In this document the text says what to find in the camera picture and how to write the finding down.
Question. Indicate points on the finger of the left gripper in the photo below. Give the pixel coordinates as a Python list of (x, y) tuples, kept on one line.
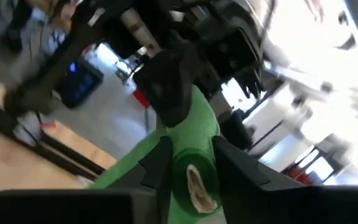
[(236, 130), (169, 90)]

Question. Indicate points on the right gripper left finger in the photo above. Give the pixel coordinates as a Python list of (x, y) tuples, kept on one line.
[(73, 208)]

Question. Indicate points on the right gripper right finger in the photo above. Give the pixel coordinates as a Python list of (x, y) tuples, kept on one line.
[(291, 205)]

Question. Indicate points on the green bandage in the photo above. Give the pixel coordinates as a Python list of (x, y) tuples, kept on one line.
[(194, 133)]

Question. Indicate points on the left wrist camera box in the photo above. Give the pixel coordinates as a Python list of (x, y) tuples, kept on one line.
[(235, 49)]

